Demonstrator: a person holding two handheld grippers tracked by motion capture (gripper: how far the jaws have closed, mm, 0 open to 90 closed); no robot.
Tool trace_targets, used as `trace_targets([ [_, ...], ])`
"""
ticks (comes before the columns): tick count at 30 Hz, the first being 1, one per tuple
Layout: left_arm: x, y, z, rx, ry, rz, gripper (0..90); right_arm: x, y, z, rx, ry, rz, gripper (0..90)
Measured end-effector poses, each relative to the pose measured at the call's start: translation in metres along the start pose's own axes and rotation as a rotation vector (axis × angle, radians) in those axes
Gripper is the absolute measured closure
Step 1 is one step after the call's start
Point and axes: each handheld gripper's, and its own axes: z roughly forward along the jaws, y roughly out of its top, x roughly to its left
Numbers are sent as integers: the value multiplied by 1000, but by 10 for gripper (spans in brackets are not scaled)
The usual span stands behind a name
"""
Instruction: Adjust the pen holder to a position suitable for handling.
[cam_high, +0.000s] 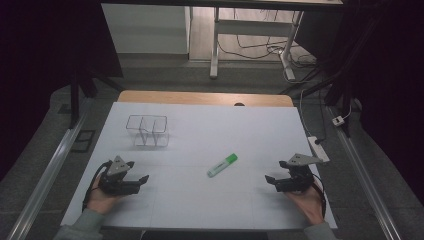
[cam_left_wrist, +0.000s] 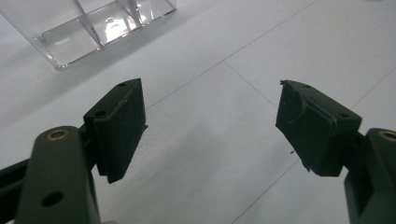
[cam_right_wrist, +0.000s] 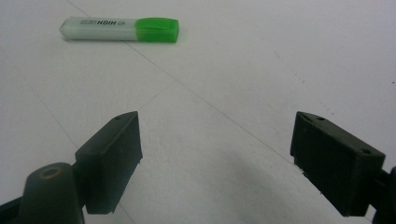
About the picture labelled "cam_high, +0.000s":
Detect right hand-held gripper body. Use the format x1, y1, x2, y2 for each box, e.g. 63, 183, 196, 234
275, 153, 324, 193

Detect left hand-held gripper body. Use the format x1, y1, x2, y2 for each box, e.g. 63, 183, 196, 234
98, 155, 141, 197

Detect clear acrylic organizer box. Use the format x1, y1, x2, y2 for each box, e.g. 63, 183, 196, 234
125, 114, 171, 148

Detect green highlighter pen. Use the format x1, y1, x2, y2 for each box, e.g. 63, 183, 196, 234
206, 152, 239, 179

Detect person's left hand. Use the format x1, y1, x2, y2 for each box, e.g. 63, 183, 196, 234
86, 177, 123, 216

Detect person's right hand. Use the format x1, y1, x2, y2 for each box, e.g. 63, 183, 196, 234
285, 177, 327, 226

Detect white power strip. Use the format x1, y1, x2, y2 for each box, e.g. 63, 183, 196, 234
306, 135, 331, 164

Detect black floor plate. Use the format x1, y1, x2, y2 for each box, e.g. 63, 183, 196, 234
70, 129, 97, 154

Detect white table cover sheet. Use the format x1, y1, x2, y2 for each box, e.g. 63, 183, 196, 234
61, 101, 338, 231

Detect black metal stand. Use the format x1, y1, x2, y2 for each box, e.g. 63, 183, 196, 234
68, 68, 126, 130

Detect dark curtain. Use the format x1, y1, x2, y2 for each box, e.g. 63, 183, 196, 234
0, 0, 124, 183
294, 0, 424, 206

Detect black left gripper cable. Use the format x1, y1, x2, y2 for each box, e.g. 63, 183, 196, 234
81, 160, 114, 213

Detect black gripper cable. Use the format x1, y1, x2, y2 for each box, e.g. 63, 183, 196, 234
81, 160, 114, 213
312, 173, 328, 219

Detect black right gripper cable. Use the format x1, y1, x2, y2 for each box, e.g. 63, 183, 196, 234
312, 173, 328, 219

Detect white cable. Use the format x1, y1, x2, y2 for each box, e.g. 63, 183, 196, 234
283, 64, 321, 138

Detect aluminium floor rail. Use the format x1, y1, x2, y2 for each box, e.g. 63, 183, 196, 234
327, 105, 403, 240
5, 99, 95, 240

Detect black floor cables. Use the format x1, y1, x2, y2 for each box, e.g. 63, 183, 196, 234
217, 8, 318, 68

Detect white desk frame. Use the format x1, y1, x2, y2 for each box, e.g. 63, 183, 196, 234
209, 6, 305, 82

